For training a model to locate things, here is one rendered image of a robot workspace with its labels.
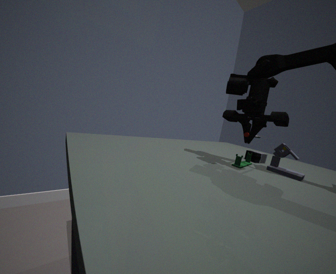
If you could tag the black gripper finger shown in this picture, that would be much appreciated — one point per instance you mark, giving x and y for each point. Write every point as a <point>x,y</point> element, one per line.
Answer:
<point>246,127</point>
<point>256,127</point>

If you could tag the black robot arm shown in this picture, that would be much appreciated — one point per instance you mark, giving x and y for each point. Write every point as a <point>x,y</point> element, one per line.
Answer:
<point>270,65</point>

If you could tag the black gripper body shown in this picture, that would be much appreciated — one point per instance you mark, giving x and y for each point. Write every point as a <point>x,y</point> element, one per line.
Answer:
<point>279,118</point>

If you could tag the grey tapered pin with red cap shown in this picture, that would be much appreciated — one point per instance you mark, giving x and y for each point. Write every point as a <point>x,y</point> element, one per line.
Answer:
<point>247,134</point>

